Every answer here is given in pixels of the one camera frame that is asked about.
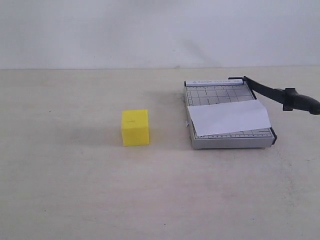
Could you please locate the black cutter blade handle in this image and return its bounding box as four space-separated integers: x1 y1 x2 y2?
228 76 320 115

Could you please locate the yellow cube block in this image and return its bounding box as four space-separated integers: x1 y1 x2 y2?
121 109 150 147

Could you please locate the grey paper cutter base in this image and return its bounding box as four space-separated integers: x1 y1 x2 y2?
184 77 277 149

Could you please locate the white paper sheet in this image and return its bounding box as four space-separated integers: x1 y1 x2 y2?
187 99 271 137

